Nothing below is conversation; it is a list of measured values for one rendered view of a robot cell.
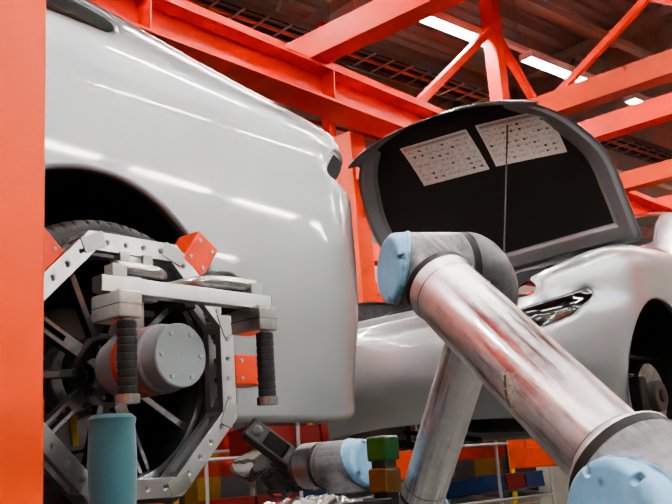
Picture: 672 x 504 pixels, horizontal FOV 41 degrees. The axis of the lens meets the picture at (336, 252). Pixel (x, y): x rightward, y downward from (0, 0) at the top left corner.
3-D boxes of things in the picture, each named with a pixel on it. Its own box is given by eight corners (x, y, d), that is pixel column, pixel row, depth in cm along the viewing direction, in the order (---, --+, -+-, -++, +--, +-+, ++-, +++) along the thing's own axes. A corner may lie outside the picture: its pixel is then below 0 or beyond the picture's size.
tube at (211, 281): (203, 310, 203) (202, 265, 206) (263, 296, 191) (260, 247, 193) (139, 304, 190) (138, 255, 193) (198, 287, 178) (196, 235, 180)
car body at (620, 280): (652, 438, 842) (628, 271, 879) (877, 421, 723) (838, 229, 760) (269, 458, 479) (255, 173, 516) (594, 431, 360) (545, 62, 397)
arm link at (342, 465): (356, 493, 167) (351, 438, 169) (307, 495, 175) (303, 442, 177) (388, 487, 174) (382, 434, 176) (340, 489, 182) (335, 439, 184)
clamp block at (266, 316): (248, 336, 193) (247, 312, 195) (278, 330, 188) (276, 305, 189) (230, 335, 190) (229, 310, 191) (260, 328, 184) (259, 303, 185)
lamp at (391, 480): (384, 492, 148) (382, 467, 149) (403, 491, 145) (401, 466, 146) (368, 494, 145) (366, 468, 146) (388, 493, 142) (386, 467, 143)
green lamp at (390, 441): (381, 461, 149) (380, 436, 150) (401, 460, 147) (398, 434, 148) (366, 462, 146) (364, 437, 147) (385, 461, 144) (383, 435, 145)
